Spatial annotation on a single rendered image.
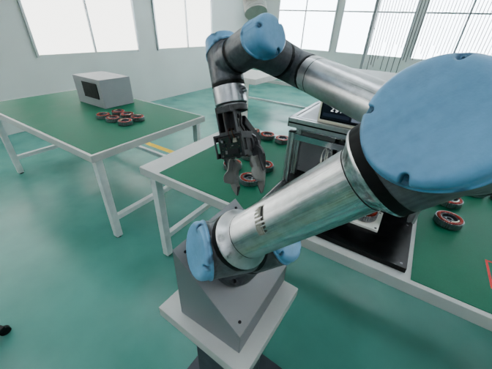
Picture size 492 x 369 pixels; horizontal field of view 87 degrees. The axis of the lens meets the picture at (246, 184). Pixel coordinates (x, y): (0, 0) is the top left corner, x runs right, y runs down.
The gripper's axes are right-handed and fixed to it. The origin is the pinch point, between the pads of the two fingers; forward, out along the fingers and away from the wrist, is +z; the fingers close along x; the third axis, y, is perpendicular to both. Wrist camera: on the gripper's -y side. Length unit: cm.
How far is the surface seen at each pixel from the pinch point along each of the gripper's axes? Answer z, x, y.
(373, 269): 41, 26, -41
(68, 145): -32, -154, -57
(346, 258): 38, 17, -42
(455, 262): 46, 54, -57
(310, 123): -17, 5, -70
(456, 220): 38, 62, -83
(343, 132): -10, 20, -68
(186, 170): -4, -68, -66
